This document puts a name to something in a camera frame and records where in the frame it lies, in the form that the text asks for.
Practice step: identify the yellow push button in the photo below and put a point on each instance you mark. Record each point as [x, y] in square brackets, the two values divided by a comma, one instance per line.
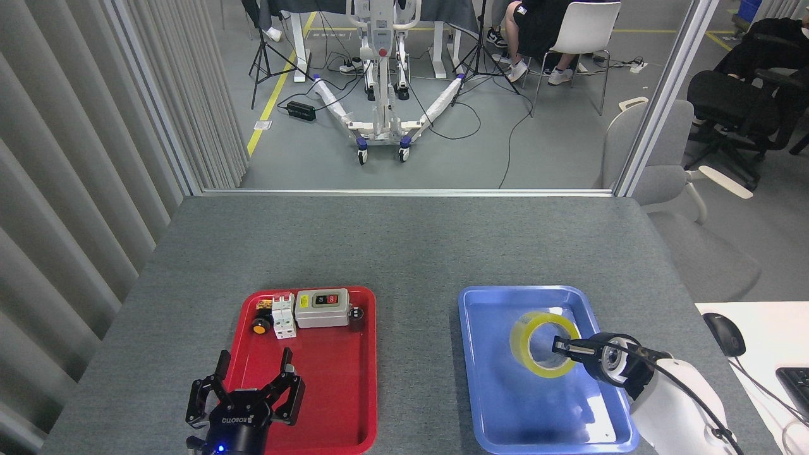
[260, 327]

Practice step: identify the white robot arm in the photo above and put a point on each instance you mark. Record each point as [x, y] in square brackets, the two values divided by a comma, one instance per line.
[670, 404]

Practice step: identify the grey switch box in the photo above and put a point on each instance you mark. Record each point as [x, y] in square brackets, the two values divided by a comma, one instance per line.
[321, 314]

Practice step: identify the dark knob switch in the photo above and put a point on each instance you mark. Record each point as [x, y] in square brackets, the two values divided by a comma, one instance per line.
[356, 321]

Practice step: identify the grey office chair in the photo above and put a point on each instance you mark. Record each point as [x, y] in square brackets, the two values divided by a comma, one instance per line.
[695, 253]

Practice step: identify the yellow tape roll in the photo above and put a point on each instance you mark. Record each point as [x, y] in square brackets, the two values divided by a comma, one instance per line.
[519, 347]

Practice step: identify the black office chair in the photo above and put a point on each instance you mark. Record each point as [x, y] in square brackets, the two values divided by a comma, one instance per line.
[727, 101]

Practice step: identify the seated person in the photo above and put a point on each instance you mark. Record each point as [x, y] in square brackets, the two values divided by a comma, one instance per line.
[537, 25]
[771, 41]

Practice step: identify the black tripod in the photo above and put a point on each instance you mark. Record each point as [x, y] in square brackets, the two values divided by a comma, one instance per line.
[480, 57]
[260, 50]

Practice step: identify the black computer mouse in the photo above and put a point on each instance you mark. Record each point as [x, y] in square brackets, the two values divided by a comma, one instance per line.
[724, 333]

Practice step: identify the dark-topped desk white legs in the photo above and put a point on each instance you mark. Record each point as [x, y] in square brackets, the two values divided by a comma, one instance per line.
[442, 9]

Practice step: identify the silver frame post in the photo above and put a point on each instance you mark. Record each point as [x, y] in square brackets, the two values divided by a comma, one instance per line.
[663, 95]
[152, 95]

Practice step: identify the white circuit breaker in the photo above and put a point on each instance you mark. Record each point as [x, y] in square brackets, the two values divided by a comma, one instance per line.
[284, 322]

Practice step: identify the blue plastic tray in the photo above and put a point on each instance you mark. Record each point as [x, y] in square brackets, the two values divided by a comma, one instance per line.
[493, 392]

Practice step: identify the black keyboard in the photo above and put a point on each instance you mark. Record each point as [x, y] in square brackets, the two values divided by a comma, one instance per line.
[797, 388]

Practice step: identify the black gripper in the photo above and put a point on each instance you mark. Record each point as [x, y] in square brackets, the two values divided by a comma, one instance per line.
[593, 365]
[237, 430]

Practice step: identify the black power adapter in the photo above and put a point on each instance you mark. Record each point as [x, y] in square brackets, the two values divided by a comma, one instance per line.
[301, 111]

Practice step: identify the white chair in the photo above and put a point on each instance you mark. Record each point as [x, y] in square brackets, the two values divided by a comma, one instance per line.
[591, 28]

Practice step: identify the silver frame rail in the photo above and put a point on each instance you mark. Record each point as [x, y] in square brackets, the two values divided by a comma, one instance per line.
[411, 191]

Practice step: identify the white power strip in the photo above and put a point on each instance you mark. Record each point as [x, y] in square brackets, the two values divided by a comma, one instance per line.
[638, 66]

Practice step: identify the red plastic tray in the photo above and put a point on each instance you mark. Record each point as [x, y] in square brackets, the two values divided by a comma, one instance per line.
[335, 379]

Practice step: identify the white stand on wheels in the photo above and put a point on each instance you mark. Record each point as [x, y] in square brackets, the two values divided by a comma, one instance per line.
[381, 38]

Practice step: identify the blue bin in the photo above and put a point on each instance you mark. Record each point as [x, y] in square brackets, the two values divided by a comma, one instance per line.
[749, 9]

